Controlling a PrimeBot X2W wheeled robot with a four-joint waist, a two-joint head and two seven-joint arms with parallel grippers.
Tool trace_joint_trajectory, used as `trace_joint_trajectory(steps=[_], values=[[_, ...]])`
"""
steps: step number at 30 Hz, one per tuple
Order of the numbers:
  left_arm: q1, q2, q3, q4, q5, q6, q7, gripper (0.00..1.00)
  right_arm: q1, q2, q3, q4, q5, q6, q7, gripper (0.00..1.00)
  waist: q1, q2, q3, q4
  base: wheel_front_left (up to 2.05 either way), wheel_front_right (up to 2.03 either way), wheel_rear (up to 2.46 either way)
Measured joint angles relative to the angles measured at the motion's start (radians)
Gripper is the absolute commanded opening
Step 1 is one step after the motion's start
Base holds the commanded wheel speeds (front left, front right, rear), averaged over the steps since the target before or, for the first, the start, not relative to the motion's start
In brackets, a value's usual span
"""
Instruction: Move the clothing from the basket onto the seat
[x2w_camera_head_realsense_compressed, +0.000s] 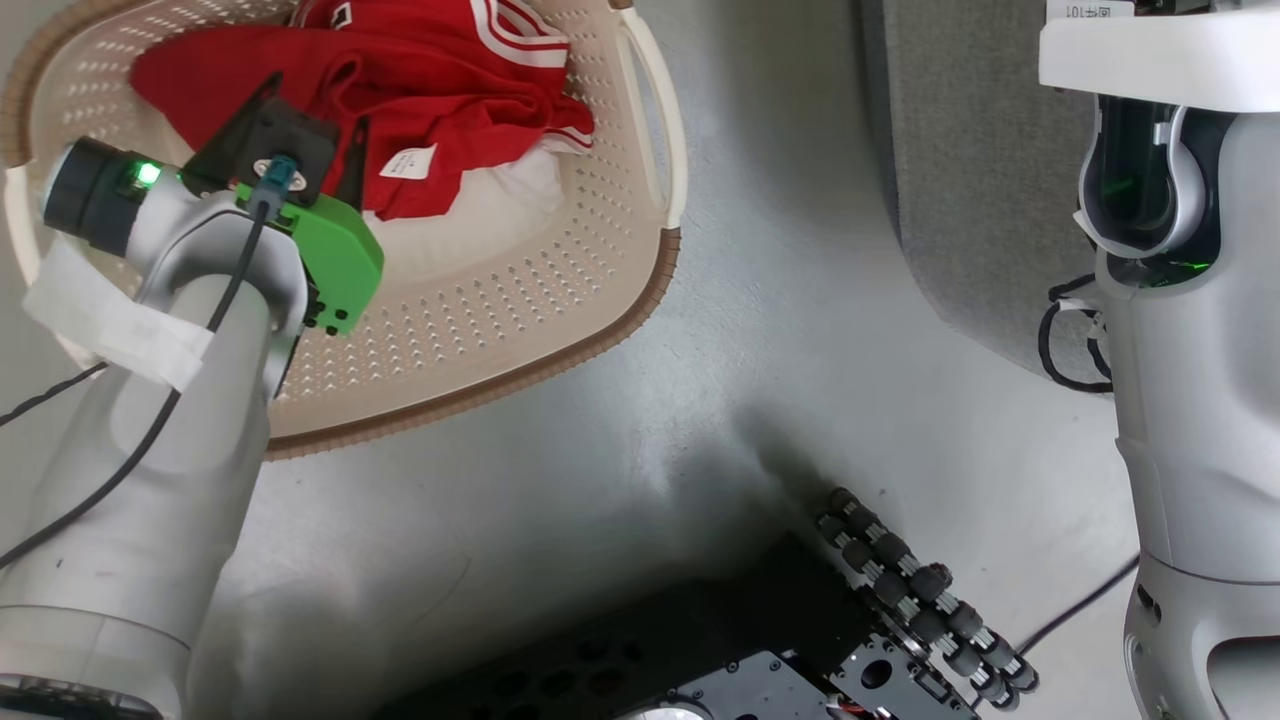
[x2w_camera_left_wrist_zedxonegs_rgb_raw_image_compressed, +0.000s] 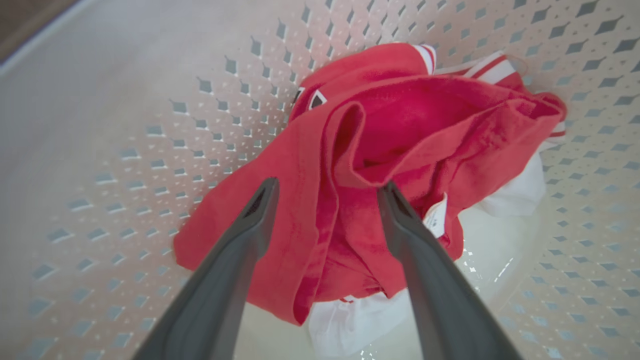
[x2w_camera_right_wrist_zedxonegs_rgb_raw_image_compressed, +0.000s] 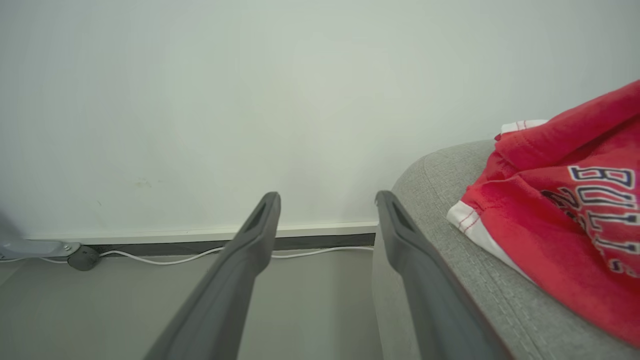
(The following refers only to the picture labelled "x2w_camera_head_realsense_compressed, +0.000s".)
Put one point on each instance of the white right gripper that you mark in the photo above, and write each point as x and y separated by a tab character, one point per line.
1160	60

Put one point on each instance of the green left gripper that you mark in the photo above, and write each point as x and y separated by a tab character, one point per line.
340	260

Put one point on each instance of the red and white garment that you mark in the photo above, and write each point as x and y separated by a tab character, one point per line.
420	80

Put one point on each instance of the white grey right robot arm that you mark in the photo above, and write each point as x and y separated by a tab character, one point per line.
1210	400

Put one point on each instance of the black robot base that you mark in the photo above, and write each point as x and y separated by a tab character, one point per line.
680	650

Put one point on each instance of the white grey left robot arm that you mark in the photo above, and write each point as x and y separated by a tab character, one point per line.
140	500

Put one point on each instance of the grey fabric sofa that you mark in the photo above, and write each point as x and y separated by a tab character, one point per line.
970	180

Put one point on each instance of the white printed label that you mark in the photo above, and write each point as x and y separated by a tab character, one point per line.
1090	8

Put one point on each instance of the white tape wrap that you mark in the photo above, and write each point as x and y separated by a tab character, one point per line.
110	320

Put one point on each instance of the cream perforated laundry basket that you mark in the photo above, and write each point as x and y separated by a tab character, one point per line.
520	300

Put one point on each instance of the black roller wheel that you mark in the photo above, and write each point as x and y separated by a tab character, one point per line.
925	595

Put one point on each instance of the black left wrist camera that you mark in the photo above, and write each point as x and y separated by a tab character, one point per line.
300	140

